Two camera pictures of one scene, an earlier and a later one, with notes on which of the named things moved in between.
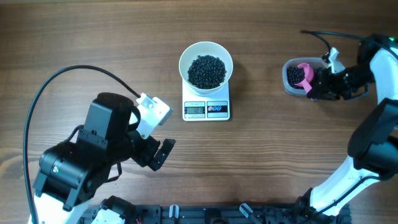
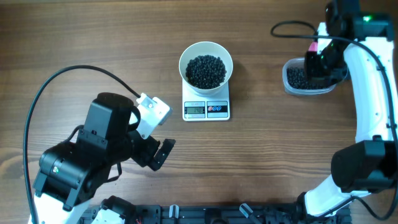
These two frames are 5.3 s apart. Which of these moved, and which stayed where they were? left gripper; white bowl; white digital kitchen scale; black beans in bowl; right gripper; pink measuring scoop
Moved: pink measuring scoop; right gripper
Stayed: white digital kitchen scale; white bowl; left gripper; black beans in bowl
